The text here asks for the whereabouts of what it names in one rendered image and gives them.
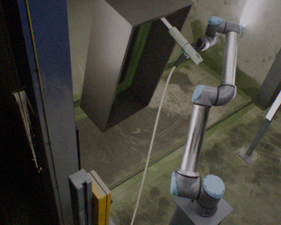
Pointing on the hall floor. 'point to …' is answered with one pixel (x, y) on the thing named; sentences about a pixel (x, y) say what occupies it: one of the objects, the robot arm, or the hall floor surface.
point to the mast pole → (258, 136)
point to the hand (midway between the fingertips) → (185, 52)
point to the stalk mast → (81, 197)
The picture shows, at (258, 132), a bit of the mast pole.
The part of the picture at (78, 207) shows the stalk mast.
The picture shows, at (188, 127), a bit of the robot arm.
